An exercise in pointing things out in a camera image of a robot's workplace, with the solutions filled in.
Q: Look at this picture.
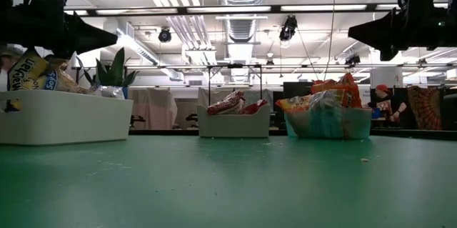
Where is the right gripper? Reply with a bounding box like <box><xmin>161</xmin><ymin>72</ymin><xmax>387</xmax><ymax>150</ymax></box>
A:
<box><xmin>348</xmin><ymin>6</ymin><xmax>457</xmax><ymax>61</ymax></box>

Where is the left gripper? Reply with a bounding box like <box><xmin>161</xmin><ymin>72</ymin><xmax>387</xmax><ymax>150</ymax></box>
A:
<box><xmin>0</xmin><ymin>6</ymin><xmax>119</xmax><ymax>59</ymax></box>

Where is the red Maruchan noodle packet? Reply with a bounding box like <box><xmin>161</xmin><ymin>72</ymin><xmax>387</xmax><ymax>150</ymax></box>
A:
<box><xmin>242</xmin><ymin>99</ymin><xmax>269</xmax><ymax>116</ymax></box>
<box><xmin>206</xmin><ymin>90</ymin><xmax>247</xmax><ymax>116</ymax></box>

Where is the green snake plant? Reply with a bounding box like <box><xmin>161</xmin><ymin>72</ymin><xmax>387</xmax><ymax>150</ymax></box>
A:
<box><xmin>76</xmin><ymin>46</ymin><xmax>141</xmax><ymax>88</ymax></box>

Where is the person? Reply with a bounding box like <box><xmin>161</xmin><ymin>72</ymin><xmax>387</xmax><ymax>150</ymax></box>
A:
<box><xmin>363</xmin><ymin>84</ymin><xmax>408</xmax><ymax>129</ymax></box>

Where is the large white plastic bin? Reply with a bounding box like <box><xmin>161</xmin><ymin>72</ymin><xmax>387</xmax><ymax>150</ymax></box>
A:
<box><xmin>0</xmin><ymin>89</ymin><xmax>134</xmax><ymax>146</ymax></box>

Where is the orange patterned cloth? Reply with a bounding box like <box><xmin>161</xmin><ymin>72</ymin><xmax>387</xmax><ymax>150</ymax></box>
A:
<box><xmin>406</xmin><ymin>85</ymin><xmax>443</xmax><ymax>131</ymax></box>

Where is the clear teal plastic bin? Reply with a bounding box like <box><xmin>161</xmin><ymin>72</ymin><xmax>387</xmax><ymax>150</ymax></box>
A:
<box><xmin>284</xmin><ymin>107</ymin><xmax>374</xmax><ymax>140</ymax></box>

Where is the black monitor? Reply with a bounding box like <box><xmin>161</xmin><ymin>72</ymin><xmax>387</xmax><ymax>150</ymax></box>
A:
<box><xmin>283</xmin><ymin>81</ymin><xmax>315</xmax><ymax>96</ymax></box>

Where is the small white plastic bin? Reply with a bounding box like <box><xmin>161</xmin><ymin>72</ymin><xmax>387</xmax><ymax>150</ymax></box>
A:
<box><xmin>197</xmin><ymin>104</ymin><xmax>272</xmax><ymax>139</ymax></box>

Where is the silver ventilation duct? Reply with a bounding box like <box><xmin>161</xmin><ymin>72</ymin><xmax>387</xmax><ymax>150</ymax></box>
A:
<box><xmin>217</xmin><ymin>0</ymin><xmax>268</xmax><ymax>86</ymax></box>

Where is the black metal rack frame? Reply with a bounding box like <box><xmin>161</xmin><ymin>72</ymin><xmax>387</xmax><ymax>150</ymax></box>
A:
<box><xmin>206</xmin><ymin>63</ymin><xmax>264</xmax><ymax>109</ymax></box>

